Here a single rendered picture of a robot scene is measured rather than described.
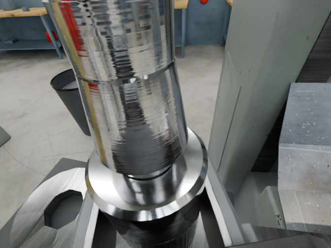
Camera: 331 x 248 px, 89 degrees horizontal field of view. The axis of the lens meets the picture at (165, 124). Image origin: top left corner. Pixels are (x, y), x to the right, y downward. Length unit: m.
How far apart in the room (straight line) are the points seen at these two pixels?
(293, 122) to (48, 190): 0.49
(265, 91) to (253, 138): 0.16
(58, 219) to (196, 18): 4.20
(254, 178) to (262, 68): 0.40
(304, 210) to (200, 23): 4.04
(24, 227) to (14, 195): 1.79
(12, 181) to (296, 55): 2.13
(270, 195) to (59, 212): 0.47
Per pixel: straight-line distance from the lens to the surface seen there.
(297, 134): 0.52
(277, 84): 0.48
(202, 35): 4.35
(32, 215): 0.22
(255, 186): 0.69
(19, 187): 2.02
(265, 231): 0.41
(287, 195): 0.53
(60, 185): 0.22
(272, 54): 0.44
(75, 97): 1.72
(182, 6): 3.42
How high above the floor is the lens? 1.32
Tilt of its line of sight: 42 degrees down
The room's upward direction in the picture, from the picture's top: 5 degrees counter-clockwise
